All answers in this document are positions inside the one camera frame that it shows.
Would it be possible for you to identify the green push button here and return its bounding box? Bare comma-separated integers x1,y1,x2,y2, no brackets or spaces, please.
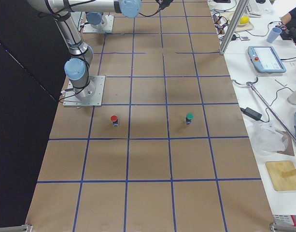
185,113,194,125

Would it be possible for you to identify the aluminium frame post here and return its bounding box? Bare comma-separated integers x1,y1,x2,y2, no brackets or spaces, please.
219,0,249,55

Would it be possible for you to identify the black power adapter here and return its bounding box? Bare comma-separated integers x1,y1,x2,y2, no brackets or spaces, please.
243,107,262,121

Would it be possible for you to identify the wooden cutting board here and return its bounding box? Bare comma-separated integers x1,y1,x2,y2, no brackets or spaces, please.
265,160,296,191

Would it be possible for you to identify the yellow ball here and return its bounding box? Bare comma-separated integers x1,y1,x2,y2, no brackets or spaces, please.
238,16,250,26

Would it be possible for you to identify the person in dark clothes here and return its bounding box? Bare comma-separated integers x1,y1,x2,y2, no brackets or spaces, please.
281,7,296,44

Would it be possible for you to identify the clear plastic bag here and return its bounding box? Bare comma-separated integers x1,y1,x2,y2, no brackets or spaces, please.
249,122,289,155

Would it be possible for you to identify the light blue plastic cup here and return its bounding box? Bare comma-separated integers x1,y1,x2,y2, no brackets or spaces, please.
266,27,282,43

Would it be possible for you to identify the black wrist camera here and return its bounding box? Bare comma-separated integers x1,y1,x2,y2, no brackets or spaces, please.
156,0,173,11

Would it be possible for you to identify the metal walking cane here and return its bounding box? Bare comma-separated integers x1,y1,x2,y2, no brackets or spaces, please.
232,77,296,144

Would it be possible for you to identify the red push button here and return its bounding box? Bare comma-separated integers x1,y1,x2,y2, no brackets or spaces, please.
110,115,119,127

